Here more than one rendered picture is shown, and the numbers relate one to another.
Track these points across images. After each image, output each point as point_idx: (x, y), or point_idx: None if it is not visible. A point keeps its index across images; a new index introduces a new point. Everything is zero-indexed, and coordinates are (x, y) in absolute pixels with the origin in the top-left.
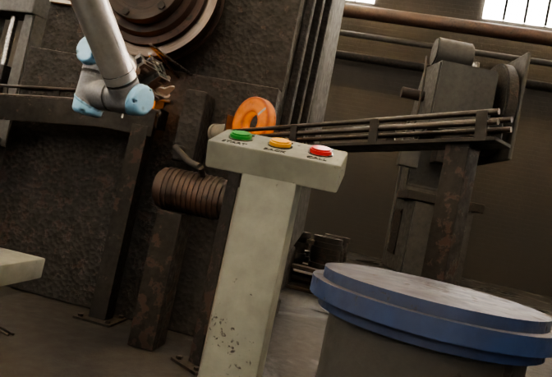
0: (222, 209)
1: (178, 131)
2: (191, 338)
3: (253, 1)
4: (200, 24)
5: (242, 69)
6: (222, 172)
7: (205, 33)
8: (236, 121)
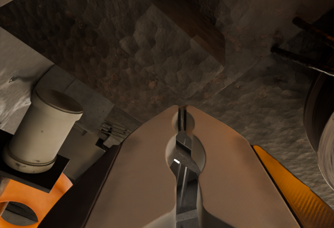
0: None
1: None
2: None
3: (294, 155)
4: (332, 157)
5: (222, 103)
6: (58, 5)
7: (312, 126)
8: (36, 189)
